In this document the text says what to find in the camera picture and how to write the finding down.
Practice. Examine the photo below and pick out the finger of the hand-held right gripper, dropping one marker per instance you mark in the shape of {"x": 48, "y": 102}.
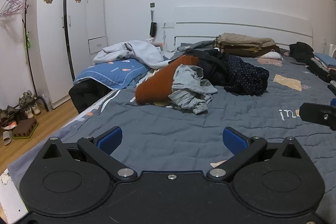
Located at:
{"x": 317, "y": 115}
{"x": 334, "y": 102}

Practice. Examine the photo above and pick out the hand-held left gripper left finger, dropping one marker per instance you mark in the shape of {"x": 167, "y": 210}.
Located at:
{"x": 110, "y": 138}

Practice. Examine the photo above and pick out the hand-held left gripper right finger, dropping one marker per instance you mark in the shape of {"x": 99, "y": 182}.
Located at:
{"x": 233, "y": 138}

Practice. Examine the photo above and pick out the grey t-shirt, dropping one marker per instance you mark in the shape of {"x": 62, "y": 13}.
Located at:
{"x": 189, "y": 82}

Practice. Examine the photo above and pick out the black clothes rack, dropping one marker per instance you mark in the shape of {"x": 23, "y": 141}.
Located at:
{"x": 25, "y": 3}

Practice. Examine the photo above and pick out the folded black sweater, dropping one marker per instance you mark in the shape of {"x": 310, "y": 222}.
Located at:
{"x": 320, "y": 72}

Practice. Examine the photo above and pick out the black cloth beside bed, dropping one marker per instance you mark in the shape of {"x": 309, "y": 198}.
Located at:
{"x": 84, "y": 95}

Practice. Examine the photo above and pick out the dark dotted garment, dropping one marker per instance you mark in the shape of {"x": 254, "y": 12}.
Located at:
{"x": 246, "y": 77}

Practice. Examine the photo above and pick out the blue printed pillow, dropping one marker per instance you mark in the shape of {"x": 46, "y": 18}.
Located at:
{"x": 115, "y": 71}

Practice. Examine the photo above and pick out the rust orange sweater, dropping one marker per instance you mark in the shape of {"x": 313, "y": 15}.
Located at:
{"x": 155, "y": 85}

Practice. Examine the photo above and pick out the small white pillow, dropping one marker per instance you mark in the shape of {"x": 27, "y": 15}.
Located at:
{"x": 271, "y": 55}

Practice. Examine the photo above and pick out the folded dark brown garment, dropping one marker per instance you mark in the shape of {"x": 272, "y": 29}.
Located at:
{"x": 246, "y": 52}

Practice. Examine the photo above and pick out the light grey hoodie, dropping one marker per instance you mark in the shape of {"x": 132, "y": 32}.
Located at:
{"x": 141, "y": 52}

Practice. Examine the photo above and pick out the folded khaki garment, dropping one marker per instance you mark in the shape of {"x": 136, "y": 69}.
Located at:
{"x": 244, "y": 39}

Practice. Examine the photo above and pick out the dark sneaker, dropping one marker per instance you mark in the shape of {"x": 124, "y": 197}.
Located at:
{"x": 9, "y": 119}

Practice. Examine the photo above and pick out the white slipper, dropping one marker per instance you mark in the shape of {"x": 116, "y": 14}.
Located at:
{"x": 7, "y": 137}

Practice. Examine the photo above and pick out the white wardrobe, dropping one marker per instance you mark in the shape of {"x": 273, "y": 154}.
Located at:
{"x": 52, "y": 43}

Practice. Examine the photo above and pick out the black hairbrush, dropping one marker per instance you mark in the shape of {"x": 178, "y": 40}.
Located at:
{"x": 153, "y": 29}

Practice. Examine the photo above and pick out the white headboard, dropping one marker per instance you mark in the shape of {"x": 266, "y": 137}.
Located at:
{"x": 236, "y": 15}

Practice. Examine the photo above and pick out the green hanging clip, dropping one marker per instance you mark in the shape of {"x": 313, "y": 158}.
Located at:
{"x": 28, "y": 40}

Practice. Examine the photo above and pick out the bunch of pink hangers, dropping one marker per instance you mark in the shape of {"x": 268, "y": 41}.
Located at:
{"x": 11, "y": 7}

